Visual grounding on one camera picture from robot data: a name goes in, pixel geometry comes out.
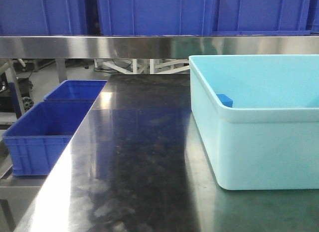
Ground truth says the small blue cube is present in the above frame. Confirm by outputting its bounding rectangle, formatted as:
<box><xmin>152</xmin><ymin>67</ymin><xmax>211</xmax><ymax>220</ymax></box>
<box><xmin>217</xmin><ymin>94</ymin><xmax>233</xmax><ymax>108</ymax></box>

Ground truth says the middle blue shelf crate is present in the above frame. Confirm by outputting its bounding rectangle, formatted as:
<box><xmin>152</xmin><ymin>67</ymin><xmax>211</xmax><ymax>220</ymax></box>
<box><xmin>97</xmin><ymin>0</ymin><xmax>217</xmax><ymax>36</ymax></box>

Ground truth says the blue shelf crate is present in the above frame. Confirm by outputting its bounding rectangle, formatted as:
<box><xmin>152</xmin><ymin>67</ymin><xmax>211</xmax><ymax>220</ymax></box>
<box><xmin>0</xmin><ymin>0</ymin><xmax>89</xmax><ymax>36</ymax></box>
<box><xmin>97</xmin><ymin>0</ymin><xmax>217</xmax><ymax>36</ymax></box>
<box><xmin>211</xmin><ymin>0</ymin><xmax>311</xmax><ymax>36</ymax></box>

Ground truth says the right blue shelf crate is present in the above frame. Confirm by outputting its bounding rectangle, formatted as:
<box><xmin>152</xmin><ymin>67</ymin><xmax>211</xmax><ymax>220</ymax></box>
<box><xmin>211</xmin><ymin>0</ymin><xmax>311</xmax><ymax>36</ymax></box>

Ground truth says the left blue shelf crate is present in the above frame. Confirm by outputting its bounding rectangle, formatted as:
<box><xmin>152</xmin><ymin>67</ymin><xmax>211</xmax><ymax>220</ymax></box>
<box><xmin>0</xmin><ymin>0</ymin><xmax>89</xmax><ymax>36</ymax></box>

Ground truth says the far blue side bin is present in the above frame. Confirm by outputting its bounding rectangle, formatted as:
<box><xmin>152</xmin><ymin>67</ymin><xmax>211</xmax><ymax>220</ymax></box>
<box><xmin>43</xmin><ymin>80</ymin><xmax>107</xmax><ymax>102</ymax></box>

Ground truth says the blue side bin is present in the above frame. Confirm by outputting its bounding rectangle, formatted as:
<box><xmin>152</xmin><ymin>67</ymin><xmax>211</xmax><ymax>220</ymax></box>
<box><xmin>2</xmin><ymin>101</ymin><xmax>92</xmax><ymax>176</ymax></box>
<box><xmin>43</xmin><ymin>80</ymin><xmax>107</xmax><ymax>102</ymax></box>

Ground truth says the light blue plastic tub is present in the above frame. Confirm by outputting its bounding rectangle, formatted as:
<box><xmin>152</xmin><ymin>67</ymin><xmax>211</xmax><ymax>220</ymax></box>
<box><xmin>189</xmin><ymin>55</ymin><xmax>319</xmax><ymax>190</ymax></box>

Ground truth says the near blue side bin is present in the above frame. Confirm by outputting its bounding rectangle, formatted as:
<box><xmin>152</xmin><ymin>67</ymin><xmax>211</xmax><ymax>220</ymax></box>
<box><xmin>2</xmin><ymin>101</ymin><xmax>92</xmax><ymax>176</ymax></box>

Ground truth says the white metal frame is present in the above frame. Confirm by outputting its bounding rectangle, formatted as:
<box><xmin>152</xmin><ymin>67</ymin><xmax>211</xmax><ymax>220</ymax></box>
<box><xmin>94</xmin><ymin>59</ymin><xmax>190</xmax><ymax>74</ymax></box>

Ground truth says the stainless steel shelf rail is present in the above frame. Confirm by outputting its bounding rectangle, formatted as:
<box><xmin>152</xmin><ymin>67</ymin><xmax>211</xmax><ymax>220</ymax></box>
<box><xmin>0</xmin><ymin>35</ymin><xmax>319</xmax><ymax>59</ymax></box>

